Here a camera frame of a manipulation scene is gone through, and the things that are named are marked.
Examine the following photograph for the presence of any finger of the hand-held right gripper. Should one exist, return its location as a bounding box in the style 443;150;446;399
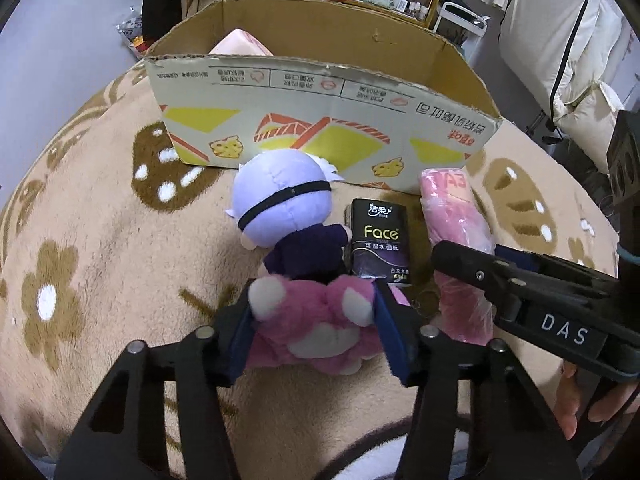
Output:
494;245;622;294
431;239;532;319

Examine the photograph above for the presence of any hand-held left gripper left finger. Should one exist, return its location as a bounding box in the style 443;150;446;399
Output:
52;284;258;480

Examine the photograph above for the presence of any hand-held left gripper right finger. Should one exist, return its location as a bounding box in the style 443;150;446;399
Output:
371;281;582;480

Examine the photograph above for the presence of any pink soft packet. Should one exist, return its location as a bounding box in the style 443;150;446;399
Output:
419;166;497;346

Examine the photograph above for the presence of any pink plush toy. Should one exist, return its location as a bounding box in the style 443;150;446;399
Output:
248;272;408;376

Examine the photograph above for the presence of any cardboard box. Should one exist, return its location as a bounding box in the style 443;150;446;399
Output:
141;0;505;196

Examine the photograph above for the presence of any person's right hand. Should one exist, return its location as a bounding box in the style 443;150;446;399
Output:
555;361;640;441

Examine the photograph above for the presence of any black tissue pack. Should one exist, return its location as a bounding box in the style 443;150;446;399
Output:
345;197;412;281

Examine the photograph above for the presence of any pale-haired blindfolded plush doll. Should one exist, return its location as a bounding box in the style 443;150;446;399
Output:
227;151;353;281

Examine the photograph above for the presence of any white trolley cart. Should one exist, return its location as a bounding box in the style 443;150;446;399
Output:
435;0;493;56

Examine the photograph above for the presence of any pale pink packet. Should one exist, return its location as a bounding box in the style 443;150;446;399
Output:
207;29;275;58

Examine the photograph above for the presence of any patterned plastic bag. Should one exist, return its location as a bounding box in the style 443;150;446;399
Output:
117;7;146;41

